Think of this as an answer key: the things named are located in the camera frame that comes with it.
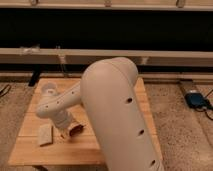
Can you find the beige cylindrical gripper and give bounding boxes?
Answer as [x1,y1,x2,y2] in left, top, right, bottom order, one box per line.
[52,110,77,139]

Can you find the red chili pepper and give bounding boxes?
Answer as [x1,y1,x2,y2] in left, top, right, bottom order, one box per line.
[75,125,84,134]

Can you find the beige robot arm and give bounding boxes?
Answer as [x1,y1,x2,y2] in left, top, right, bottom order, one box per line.
[36,57,164,171]

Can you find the white sponge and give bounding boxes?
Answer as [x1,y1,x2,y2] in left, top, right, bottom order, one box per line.
[38,124,53,146]

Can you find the translucent plastic cup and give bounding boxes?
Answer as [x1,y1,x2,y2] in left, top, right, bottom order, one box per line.
[41,82,58,97]

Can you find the blue electronic box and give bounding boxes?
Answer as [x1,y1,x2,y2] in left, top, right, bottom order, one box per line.
[185,93,206,108]

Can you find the long beige metal rail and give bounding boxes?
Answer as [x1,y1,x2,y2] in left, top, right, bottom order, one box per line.
[0,47,213,67]

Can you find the black floor cable left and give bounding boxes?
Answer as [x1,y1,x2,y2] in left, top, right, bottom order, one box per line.
[0,83,12,98]

